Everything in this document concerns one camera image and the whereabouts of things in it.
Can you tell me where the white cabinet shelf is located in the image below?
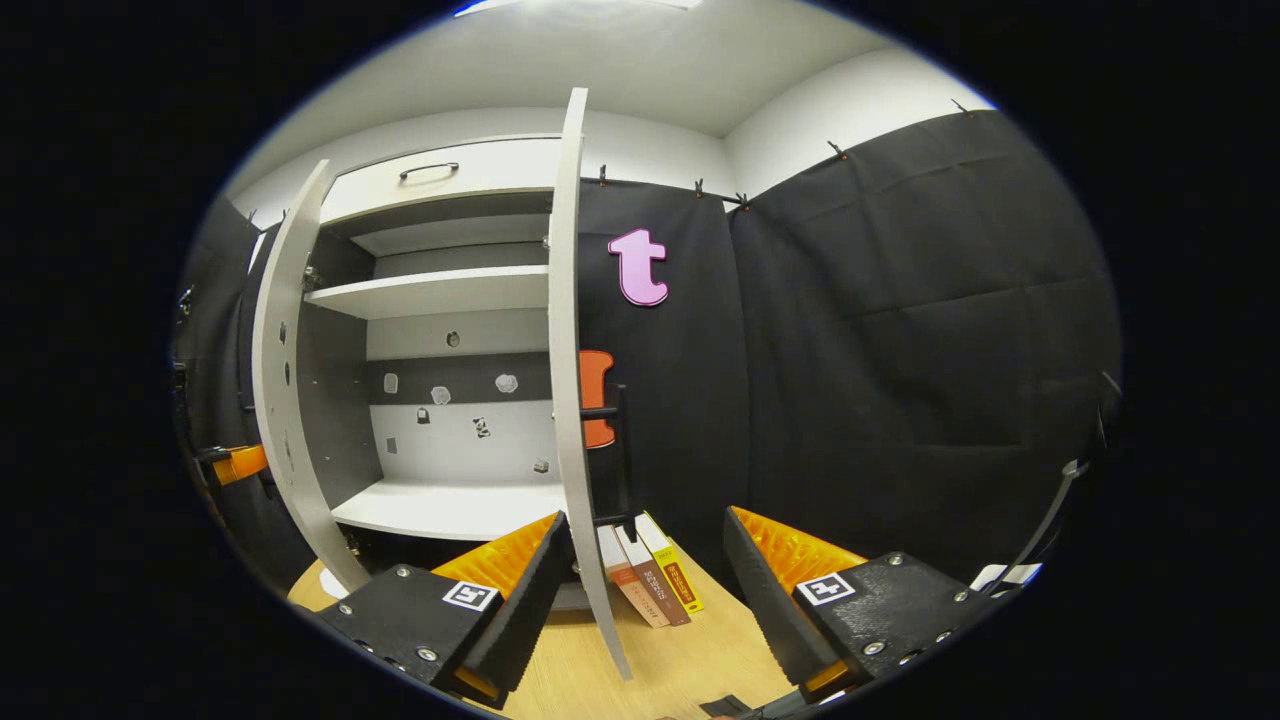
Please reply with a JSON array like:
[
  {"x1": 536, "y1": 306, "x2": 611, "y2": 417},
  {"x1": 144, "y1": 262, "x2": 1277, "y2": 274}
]
[
  {"x1": 304, "y1": 265, "x2": 552, "y2": 321},
  {"x1": 331, "y1": 477, "x2": 567, "y2": 542},
  {"x1": 349, "y1": 213, "x2": 552, "y2": 258}
]

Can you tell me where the beige cabinet drawer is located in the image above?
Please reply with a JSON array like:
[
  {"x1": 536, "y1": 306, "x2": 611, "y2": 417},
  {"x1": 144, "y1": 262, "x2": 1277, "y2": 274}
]
[{"x1": 320, "y1": 136, "x2": 563, "y2": 227}]

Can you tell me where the white and orange book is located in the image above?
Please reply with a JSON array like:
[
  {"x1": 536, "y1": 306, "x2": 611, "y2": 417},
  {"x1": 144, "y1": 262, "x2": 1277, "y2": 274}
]
[{"x1": 597, "y1": 525, "x2": 672, "y2": 630}]

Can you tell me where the row of black cloth clips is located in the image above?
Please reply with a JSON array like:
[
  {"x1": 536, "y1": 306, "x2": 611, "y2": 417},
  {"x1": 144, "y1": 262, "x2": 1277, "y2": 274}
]
[{"x1": 245, "y1": 97, "x2": 973, "y2": 226}]

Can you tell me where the beige double-door shoe cabinet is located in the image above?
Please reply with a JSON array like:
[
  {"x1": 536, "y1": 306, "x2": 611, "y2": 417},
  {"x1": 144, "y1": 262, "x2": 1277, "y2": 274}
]
[{"x1": 250, "y1": 88, "x2": 641, "y2": 681}]

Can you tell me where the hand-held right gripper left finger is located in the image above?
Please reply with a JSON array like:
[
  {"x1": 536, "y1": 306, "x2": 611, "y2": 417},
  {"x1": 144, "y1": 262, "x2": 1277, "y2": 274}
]
[{"x1": 315, "y1": 510, "x2": 577, "y2": 709}]

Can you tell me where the brown book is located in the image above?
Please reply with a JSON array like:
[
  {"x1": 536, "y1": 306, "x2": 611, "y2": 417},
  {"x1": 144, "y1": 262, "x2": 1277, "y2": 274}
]
[{"x1": 614, "y1": 521, "x2": 692, "y2": 628}]

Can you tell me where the long ceiling light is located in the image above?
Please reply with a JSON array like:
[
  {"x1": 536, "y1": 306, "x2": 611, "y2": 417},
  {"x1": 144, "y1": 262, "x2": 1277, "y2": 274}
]
[{"x1": 455, "y1": 0, "x2": 703, "y2": 17}]

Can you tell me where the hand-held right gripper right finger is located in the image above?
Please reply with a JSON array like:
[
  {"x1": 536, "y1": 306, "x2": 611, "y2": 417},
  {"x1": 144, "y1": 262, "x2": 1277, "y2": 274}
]
[{"x1": 722, "y1": 505, "x2": 1021, "y2": 701}]

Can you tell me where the beige cabinet door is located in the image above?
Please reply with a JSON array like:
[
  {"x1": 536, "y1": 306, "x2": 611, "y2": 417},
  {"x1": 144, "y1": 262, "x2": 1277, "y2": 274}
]
[
  {"x1": 546, "y1": 88, "x2": 635, "y2": 682},
  {"x1": 252, "y1": 158, "x2": 372, "y2": 597}
]

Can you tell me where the yellow book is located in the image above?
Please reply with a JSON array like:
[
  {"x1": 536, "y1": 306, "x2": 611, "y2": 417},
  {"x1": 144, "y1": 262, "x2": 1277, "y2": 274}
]
[{"x1": 636, "y1": 512, "x2": 706, "y2": 615}]

